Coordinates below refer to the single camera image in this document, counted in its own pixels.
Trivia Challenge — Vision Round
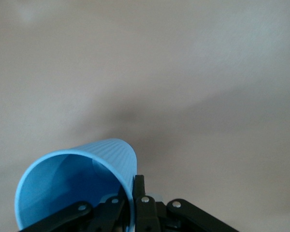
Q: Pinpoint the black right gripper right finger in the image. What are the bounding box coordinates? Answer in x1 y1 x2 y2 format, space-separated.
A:
131 174 240 232

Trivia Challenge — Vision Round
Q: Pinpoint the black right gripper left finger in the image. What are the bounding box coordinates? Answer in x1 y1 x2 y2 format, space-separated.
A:
18 197 126 232

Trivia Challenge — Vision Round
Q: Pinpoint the blue ribbed plastic cup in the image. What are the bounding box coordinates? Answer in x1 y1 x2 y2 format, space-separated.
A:
14 137 138 232

